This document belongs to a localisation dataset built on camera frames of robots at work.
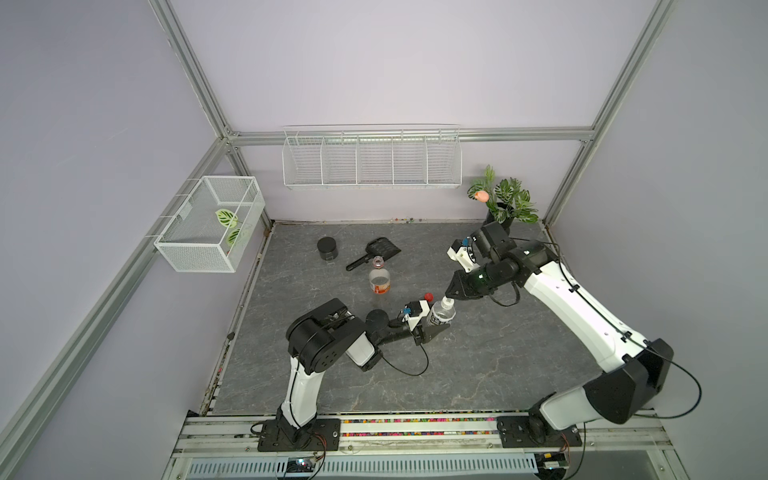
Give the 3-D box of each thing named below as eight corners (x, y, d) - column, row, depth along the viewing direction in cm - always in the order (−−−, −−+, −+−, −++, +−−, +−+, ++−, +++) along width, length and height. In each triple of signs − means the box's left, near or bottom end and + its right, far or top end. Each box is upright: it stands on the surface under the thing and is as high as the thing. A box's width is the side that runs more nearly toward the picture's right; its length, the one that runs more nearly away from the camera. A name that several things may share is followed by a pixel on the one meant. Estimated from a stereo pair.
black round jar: (318, 261, 112) (315, 252, 108) (321, 245, 117) (319, 236, 113) (337, 261, 112) (335, 252, 108) (339, 245, 117) (337, 236, 113)
